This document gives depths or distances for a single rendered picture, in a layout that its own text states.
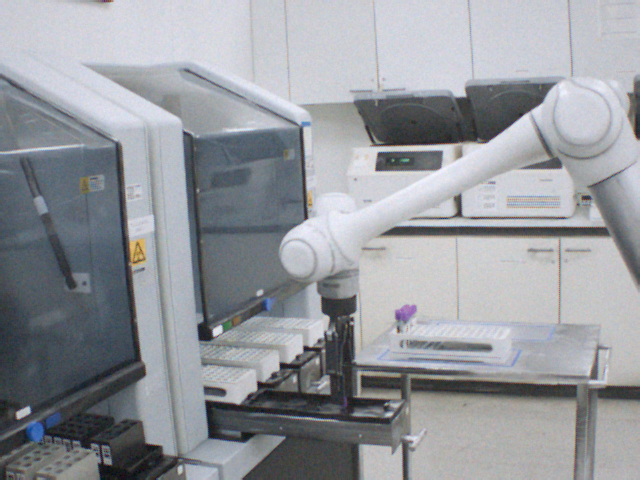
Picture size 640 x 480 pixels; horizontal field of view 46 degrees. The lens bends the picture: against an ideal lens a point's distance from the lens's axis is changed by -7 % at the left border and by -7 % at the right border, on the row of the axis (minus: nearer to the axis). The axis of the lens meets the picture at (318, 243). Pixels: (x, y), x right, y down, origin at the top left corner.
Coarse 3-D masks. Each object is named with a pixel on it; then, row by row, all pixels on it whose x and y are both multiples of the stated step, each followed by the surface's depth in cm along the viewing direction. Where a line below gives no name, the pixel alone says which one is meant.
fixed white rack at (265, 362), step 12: (204, 348) 200; (216, 348) 199; (228, 348) 199; (240, 348) 199; (204, 360) 191; (216, 360) 190; (228, 360) 189; (240, 360) 188; (252, 360) 188; (264, 360) 187; (276, 360) 193; (264, 372) 187
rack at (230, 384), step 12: (204, 372) 181; (216, 372) 179; (228, 372) 180; (240, 372) 179; (252, 372) 179; (204, 384) 174; (216, 384) 173; (228, 384) 172; (240, 384) 173; (252, 384) 178; (204, 396) 175; (216, 396) 174; (228, 396) 173; (240, 396) 173
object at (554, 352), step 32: (416, 320) 234; (448, 320) 231; (384, 352) 204; (512, 352) 196; (544, 352) 193; (576, 352) 191; (608, 352) 200; (576, 416) 177; (352, 448) 201; (576, 448) 178
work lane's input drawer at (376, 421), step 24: (216, 408) 173; (240, 408) 171; (264, 408) 169; (288, 408) 172; (312, 408) 171; (336, 408) 170; (360, 408) 169; (384, 408) 164; (408, 408) 170; (264, 432) 169; (288, 432) 167; (312, 432) 165; (336, 432) 163; (360, 432) 161; (384, 432) 159; (408, 432) 171
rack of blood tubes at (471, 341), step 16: (400, 336) 197; (416, 336) 195; (432, 336) 194; (448, 336) 192; (464, 336) 191; (480, 336) 190; (496, 336) 189; (400, 352) 198; (416, 352) 196; (432, 352) 194; (448, 352) 193; (464, 352) 191; (480, 352) 189; (496, 352) 188
